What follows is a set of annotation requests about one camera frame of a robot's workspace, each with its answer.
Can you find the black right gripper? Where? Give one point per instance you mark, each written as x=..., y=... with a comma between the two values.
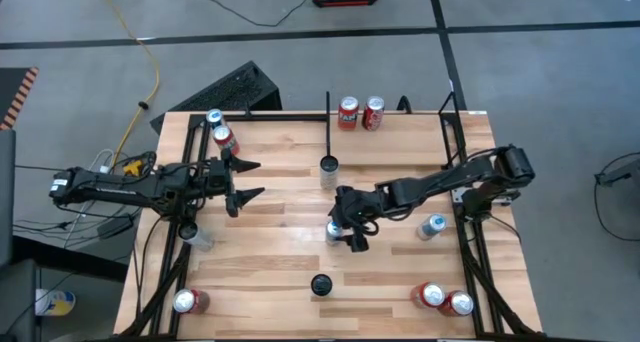
x=357, y=207

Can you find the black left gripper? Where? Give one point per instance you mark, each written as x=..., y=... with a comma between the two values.
x=215, y=179

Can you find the blue silver Red Bull can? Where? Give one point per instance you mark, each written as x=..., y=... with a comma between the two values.
x=432, y=226
x=333, y=233
x=215, y=117

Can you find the red Fanta can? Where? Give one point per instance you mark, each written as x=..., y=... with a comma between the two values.
x=225, y=139
x=348, y=114
x=191, y=301

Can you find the white Celsius energy drink can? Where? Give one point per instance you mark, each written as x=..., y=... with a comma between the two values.
x=196, y=236
x=328, y=174
x=321, y=284

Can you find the red Coca-Cola can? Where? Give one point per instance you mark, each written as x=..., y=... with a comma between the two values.
x=428, y=295
x=457, y=303
x=373, y=113

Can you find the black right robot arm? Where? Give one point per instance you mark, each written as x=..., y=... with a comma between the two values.
x=440, y=179

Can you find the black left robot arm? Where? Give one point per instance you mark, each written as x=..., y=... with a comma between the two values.
x=110, y=187

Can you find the yellow plug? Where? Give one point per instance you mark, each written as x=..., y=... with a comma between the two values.
x=132, y=167

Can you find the white blue yellow container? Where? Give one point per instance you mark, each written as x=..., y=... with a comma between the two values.
x=57, y=303

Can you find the grey cabinet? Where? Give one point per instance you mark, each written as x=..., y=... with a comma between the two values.
x=6, y=197

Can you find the black mat orange striped edge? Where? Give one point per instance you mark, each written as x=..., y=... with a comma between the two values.
x=12, y=89

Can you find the black aluminium table frame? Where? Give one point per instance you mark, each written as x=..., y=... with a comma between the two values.
x=290, y=117

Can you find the black frame wooden shelf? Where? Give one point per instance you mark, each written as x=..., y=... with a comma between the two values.
x=327, y=127

